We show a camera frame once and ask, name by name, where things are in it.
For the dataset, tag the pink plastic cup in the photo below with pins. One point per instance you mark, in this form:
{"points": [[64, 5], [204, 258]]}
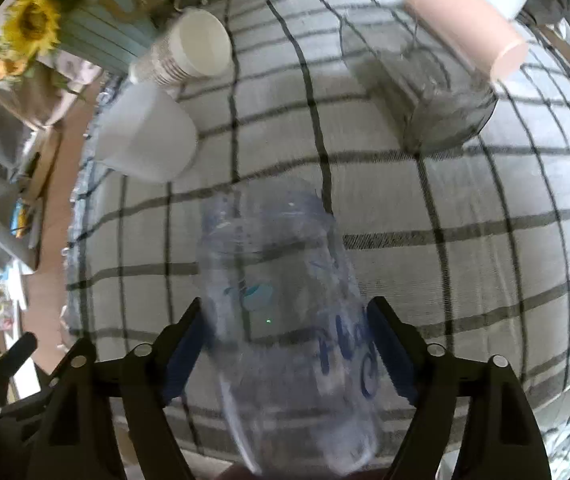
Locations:
{"points": [[475, 31]]}

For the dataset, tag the clear square glass cup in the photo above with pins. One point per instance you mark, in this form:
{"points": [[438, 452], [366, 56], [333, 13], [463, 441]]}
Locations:
{"points": [[434, 99]]}

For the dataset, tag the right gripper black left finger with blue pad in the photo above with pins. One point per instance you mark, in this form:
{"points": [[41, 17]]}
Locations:
{"points": [[146, 380]]}

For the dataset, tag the clear plastic printed cup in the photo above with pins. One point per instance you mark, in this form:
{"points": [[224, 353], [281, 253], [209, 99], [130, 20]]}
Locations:
{"points": [[287, 332]]}

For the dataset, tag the sunflower bouquet blue vase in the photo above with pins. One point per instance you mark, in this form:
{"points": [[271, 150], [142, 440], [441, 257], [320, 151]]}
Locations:
{"points": [[110, 34]]}

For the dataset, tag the black white plaid tablecloth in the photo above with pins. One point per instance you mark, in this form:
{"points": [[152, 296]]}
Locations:
{"points": [[471, 245]]}

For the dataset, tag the patterned white paper cup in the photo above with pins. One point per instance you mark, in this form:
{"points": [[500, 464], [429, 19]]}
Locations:
{"points": [[197, 46]]}

